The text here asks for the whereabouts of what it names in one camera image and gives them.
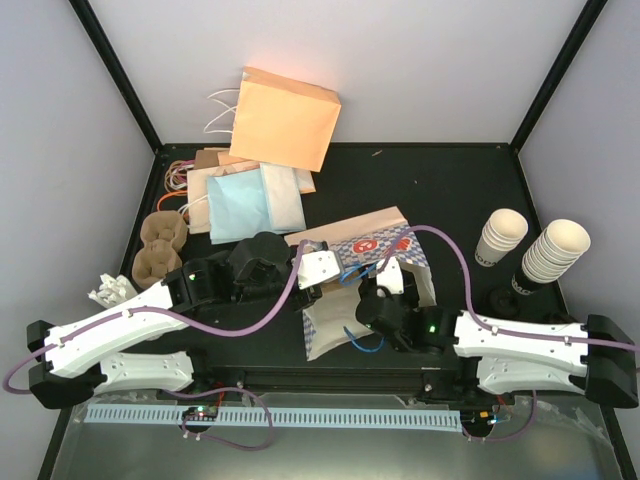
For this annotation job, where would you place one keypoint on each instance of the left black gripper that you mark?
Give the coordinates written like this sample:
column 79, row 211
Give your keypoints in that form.
column 298, row 304

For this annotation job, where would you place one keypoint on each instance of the blue checkered paper bag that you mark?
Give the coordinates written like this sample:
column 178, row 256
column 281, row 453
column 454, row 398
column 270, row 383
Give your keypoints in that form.
column 361, row 244

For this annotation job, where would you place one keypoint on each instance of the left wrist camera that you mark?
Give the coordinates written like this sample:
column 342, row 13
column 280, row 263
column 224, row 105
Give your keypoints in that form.
column 318, row 264

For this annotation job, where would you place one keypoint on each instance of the light blue cable duct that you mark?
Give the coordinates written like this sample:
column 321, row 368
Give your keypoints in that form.
column 332, row 418

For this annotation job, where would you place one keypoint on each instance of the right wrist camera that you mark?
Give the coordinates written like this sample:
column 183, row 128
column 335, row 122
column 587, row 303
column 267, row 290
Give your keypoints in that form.
column 389, row 278

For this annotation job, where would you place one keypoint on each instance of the short stack paper cups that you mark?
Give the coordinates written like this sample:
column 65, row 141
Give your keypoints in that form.
column 502, row 233

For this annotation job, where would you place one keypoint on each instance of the light blue paper bag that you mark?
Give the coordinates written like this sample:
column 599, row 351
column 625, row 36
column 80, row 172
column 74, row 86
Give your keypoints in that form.
column 237, row 206

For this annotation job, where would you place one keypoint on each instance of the white paper bag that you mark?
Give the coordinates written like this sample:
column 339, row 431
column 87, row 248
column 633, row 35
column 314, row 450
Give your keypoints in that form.
column 283, row 198

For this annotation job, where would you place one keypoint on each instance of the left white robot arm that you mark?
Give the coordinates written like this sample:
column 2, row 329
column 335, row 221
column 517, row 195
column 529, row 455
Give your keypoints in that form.
column 229, row 294

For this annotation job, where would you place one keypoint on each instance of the brown flat paper bag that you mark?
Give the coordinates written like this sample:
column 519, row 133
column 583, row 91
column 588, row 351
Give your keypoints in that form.
column 208, row 158

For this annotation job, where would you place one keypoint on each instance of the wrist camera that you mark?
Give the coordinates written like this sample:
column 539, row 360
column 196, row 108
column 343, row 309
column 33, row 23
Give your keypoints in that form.
column 389, row 278
column 318, row 264

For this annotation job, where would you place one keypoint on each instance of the tall stack paper cups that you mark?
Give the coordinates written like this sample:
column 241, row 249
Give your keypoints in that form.
column 550, row 256

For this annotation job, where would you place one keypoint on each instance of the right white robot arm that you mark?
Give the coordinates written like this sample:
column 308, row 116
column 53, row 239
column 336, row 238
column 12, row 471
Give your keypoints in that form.
column 595, row 358

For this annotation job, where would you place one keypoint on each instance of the orange paper bag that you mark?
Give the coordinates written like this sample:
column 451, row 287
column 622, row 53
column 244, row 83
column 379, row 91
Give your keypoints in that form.
column 283, row 121

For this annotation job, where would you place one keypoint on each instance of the beige kraft paper bag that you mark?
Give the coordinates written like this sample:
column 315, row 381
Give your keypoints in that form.
column 197, row 194

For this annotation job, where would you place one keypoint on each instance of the brown pulp cup carrier stack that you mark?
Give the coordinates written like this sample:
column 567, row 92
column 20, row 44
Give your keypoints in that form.
column 163, row 235

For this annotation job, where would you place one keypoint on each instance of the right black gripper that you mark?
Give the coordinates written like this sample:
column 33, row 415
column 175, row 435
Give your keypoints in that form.
column 408, row 281

